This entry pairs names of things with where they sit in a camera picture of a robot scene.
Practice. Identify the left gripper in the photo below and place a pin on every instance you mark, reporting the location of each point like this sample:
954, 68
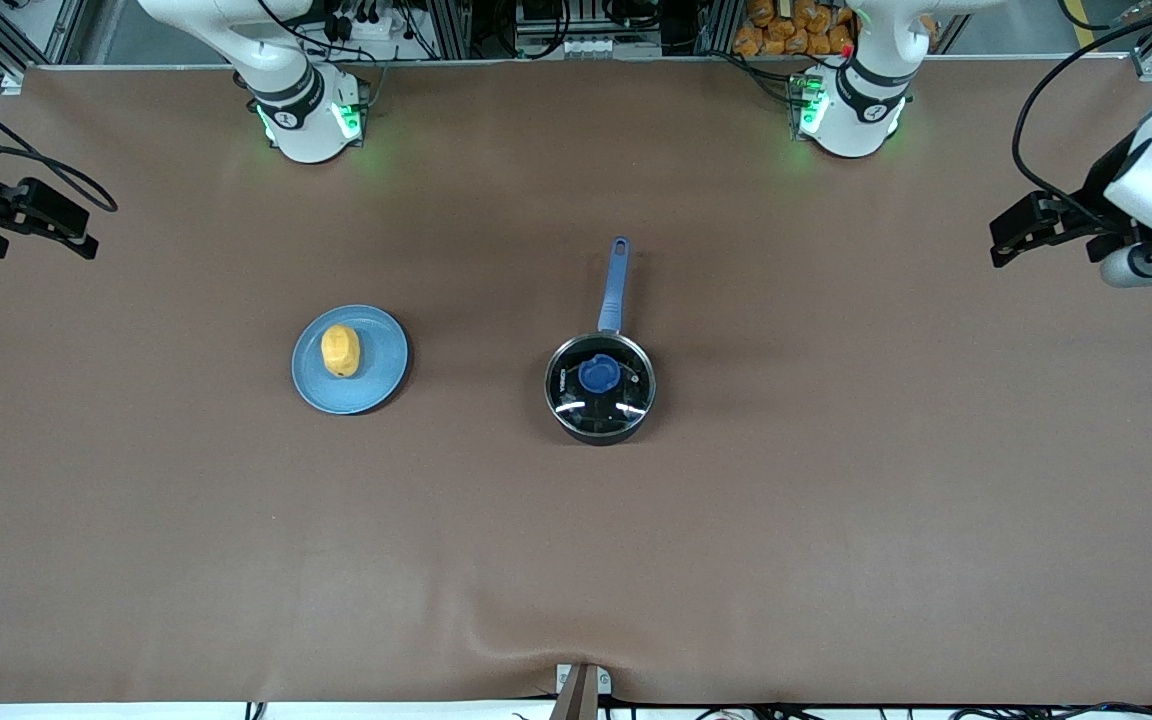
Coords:
1096, 193

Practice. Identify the yellow potato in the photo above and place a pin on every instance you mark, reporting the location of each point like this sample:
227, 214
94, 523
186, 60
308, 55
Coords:
340, 352

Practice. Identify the glass lid with blue knob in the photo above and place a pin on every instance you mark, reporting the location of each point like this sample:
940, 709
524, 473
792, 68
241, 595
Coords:
598, 376

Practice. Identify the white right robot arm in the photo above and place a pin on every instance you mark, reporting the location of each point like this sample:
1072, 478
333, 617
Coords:
301, 130

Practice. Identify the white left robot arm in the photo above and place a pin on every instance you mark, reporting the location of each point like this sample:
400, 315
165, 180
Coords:
851, 125

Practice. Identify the pile of orange toy food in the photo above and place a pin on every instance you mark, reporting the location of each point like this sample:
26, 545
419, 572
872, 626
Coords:
786, 30

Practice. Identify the blue round plate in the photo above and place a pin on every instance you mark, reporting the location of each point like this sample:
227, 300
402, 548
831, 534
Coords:
381, 375

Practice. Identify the grey control box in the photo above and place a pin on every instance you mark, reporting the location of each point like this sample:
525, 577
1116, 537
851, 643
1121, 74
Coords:
576, 25

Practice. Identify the brown table cover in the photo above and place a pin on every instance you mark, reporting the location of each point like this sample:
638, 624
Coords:
576, 560

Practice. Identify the metal clamp bracket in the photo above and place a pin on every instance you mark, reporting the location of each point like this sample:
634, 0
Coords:
581, 690

